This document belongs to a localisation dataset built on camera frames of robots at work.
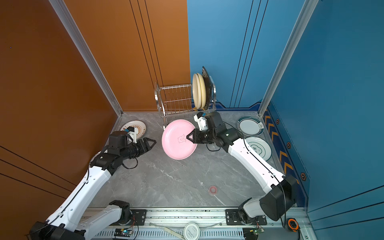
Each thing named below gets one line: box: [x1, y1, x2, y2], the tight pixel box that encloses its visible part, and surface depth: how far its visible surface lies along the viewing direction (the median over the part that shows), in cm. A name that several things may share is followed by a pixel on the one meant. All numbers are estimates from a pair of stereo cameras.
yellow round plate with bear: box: [197, 73, 207, 109], surface depth 76 cm
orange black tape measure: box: [287, 217, 301, 233], surface depth 70 cm
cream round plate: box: [192, 73, 202, 110], surface depth 76 cm
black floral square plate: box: [202, 66, 213, 110], surface depth 77 cm
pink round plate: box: [161, 119, 198, 160], surface depth 75 cm
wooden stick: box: [164, 227, 185, 240], surface depth 71 cm
